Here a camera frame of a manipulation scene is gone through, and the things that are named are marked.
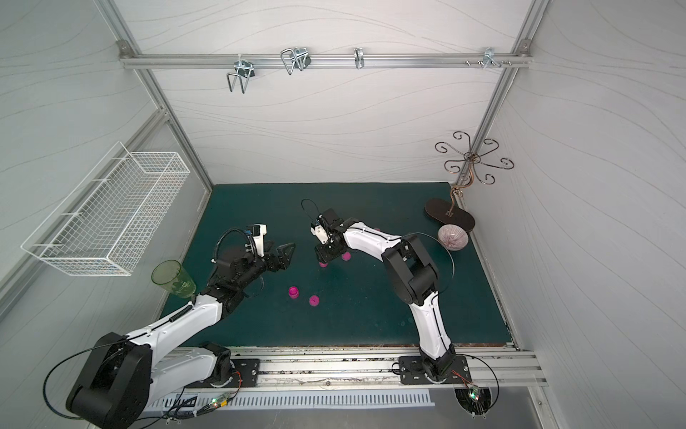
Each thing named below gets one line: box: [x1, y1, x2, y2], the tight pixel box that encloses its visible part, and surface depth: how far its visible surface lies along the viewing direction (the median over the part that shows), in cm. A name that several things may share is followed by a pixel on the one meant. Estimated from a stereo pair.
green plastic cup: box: [150, 259, 198, 300], surface depth 88 cm
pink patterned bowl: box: [437, 223, 469, 252], surface depth 103 cm
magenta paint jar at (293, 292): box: [288, 286, 300, 300], surface depth 89 cm
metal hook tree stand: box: [425, 130, 515, 228], surface depth 93 cm
